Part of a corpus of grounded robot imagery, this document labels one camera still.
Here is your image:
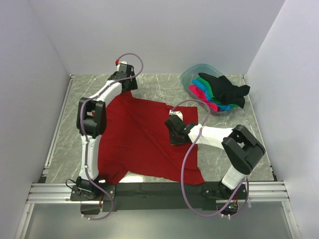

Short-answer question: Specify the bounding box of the red t shirt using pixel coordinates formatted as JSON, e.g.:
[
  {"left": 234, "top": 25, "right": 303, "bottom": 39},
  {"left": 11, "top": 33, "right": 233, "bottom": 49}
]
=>
[{"left": 98, "top": 92, "right": 204, "bottom": 185}]

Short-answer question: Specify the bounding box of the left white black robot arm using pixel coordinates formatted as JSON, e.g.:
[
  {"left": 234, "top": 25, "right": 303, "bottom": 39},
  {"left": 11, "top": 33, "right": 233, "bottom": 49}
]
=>
[{"left": 76, "top": 61, "right": 138, "bottom": 200}]

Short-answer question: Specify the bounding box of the green t shirt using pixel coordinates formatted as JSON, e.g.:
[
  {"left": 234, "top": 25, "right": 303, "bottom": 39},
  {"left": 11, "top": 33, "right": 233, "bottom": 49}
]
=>
[{"left": 192, "top": 77, "right": 245, "bottom": 107}]

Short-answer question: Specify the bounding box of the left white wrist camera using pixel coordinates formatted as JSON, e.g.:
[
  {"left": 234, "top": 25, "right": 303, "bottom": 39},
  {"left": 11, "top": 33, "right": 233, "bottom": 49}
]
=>
[{"left": 115, "top": 59, "right": 127, "bottom": 71}]

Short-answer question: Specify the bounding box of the black t shirt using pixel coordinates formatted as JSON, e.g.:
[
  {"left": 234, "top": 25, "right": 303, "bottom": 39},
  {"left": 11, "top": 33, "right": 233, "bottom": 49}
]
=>
[{"left": 198, "top": 73, "right": 250, "bottom": 105}]

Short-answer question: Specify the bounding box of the clear plastic bin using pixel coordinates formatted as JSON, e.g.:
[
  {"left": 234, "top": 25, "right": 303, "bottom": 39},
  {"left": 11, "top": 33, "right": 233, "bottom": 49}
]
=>
[{"left": 180, "top": 64, "right": 236, "bottom": 116}]

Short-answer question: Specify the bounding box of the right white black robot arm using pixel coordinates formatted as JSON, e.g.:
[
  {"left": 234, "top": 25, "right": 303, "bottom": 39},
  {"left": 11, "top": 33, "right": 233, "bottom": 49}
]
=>
[{"left": 164, "top": 115, "right": 266, "bottom": 199}]

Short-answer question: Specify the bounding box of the pink t shirt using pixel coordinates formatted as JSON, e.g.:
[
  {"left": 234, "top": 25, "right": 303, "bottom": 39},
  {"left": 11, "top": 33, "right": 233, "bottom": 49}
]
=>
[{"left": 188, "top": 85, "right": 219, "bottom": 112}]

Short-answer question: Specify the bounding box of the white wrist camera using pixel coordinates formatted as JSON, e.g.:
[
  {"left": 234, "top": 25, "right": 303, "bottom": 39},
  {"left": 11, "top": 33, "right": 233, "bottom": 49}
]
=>
[
  {"left": 169, "top": 110, "right": 183, "bottom": 120},
  {"left": 115, "top": 59, "right": 127, "bottom": 71}
]

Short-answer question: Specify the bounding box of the blue t shirt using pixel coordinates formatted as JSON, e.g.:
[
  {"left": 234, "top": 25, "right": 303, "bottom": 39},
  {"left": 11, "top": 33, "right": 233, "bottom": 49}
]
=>
[{"left": 188, "top": 79, "right": 237, "bottom": 112}]

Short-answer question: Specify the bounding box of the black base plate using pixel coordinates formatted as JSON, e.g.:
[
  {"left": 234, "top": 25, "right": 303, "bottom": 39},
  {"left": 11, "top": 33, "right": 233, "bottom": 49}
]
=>
[{"left": 70, "top": 182, "right": 247, "bottom": 215}]

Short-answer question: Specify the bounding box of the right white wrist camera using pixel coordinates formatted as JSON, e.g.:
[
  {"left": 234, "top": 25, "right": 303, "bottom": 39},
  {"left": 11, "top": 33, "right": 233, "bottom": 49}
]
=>
[{"left": 169, "top": 110, "right": 183, "bottom": 120}]

